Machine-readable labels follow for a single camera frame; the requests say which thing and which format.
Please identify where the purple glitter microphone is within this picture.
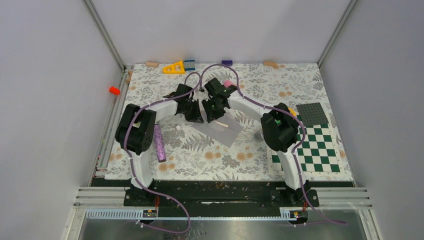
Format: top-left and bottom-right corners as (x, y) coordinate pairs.
(153, 124), (167, 163)

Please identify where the wooden block right back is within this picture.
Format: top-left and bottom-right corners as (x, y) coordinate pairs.
(263, 61), (280, 69)

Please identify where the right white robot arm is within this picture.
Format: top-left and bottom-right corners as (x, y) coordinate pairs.
(202, 78), (307, 206)

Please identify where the black microphone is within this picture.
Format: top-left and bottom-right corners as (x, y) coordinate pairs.
(253, 131), (264, 142)

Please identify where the lego toy on chessboard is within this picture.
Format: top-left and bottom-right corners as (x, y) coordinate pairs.
(288, 107), (297, 118)

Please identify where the dark purple lego brick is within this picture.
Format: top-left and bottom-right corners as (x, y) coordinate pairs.
(221, 60), (233, 66)

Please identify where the blue grey lego brick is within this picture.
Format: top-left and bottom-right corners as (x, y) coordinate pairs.
(183, 59), (196, 71)

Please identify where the yellow triangle toy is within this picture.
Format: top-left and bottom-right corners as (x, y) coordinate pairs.
(162, 60), (186, 74)

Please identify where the floral table mat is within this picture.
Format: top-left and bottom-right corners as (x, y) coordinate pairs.
(104, 62), (347, 182)

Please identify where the wooden block left back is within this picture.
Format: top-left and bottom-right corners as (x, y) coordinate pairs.
(145, 61), (159, 68)

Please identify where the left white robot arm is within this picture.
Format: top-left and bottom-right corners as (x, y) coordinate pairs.
(115, 83), (204, 206)

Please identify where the green white chessboard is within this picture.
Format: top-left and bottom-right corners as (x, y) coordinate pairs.
(266, 114), (342, 174)

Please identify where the orange red cylinder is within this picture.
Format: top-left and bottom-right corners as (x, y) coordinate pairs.
(108, 86), (121, 96)

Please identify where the wooden block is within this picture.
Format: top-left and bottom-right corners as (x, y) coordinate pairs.
(263, 61), (280, 69)
(145, 61), (159, 68)

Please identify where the pink toy microphone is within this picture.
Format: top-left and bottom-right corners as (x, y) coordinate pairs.
(223, 80), (234, 88)

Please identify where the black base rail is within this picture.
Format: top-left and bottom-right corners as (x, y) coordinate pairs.
(91, 178), (355, 220)

